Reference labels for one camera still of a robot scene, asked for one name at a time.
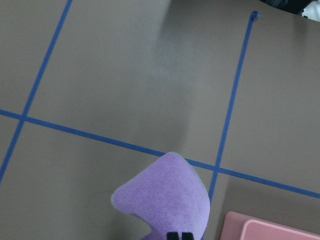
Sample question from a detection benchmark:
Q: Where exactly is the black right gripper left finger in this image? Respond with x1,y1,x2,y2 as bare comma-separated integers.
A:
166,232,178,240

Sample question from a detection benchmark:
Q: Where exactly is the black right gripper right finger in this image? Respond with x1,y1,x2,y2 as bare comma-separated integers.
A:
181,232,193,240

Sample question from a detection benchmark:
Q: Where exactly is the purple microfiber cloth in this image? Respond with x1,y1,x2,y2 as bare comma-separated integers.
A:
111,152,210,240

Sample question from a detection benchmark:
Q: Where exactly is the pink plastic bin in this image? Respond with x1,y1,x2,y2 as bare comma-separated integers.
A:
220,211,320,240

